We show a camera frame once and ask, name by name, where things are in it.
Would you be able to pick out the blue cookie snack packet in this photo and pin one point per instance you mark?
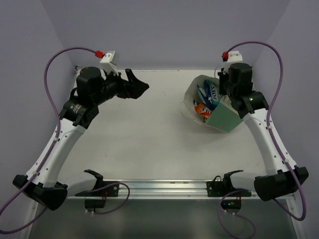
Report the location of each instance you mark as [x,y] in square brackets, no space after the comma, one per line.
[205,98]

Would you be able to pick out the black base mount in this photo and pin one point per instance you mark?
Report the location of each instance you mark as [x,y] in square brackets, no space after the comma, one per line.
[219,187]
[95,191]

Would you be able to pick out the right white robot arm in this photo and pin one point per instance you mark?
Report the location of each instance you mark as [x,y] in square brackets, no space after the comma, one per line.
[282,173]

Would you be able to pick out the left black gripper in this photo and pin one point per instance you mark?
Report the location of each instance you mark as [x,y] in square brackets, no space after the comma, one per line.
[125,87]

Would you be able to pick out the aluminium mounting rail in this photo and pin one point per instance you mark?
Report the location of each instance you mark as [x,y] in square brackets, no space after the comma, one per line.
[161,190]

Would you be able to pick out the green mint snack packet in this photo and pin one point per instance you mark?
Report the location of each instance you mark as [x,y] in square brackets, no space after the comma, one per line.
[212,93]

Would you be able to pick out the green printed paper bag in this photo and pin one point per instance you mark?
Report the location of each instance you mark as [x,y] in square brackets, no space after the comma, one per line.
[223,117]

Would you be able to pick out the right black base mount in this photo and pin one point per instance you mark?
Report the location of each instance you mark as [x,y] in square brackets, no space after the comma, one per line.
[219,187]

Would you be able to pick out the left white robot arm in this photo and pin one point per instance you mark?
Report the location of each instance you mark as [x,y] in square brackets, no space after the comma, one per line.
[41,182]

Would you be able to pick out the orange snack packet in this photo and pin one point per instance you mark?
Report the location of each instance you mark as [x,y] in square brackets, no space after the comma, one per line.
[202,109]

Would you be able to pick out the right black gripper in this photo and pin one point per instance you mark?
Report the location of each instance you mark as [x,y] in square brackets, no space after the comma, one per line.
[223,77]

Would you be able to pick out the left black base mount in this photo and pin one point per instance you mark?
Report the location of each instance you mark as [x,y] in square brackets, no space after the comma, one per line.
[95,191]

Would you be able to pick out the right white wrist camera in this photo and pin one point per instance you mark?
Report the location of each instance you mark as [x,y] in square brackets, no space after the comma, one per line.
[230,58]

